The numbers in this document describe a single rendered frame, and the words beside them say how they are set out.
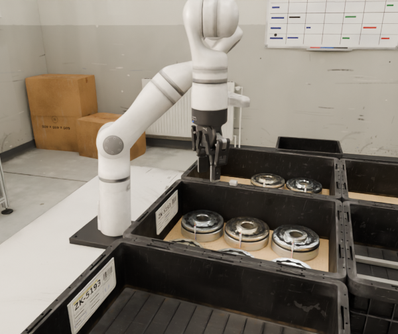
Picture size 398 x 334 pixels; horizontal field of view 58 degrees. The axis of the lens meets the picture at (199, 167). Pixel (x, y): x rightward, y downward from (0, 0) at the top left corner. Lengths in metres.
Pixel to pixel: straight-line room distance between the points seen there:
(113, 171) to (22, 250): 0.35
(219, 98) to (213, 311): 0.39
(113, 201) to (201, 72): 0.52
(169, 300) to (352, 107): 3.37
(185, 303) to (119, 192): 0.47
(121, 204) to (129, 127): 0.23
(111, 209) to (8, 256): 0.30
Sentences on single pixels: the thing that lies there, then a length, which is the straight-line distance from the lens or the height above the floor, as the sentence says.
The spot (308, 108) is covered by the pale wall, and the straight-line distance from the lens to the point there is 3.86.
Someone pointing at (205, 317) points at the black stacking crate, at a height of 0.83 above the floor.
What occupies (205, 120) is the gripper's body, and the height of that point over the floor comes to 1.12.
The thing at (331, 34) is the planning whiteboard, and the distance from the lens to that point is 3.78.
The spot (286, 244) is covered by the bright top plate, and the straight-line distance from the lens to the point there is 0.81.
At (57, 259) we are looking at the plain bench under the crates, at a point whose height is 0.70.
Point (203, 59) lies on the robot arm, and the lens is 0.71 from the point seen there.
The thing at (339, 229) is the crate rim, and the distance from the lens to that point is 0.76.
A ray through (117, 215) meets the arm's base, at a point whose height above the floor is 0.78.
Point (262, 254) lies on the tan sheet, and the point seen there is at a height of 0.83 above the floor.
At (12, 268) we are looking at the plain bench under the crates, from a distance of 1.11.
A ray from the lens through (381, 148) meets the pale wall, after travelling 4.03.
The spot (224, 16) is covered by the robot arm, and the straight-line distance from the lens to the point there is 0.71.
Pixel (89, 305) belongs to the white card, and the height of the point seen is 0.88.
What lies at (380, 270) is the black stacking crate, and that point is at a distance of 0.86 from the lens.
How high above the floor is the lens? 1.29
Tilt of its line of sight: 21 degrees down
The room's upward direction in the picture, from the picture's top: straight up
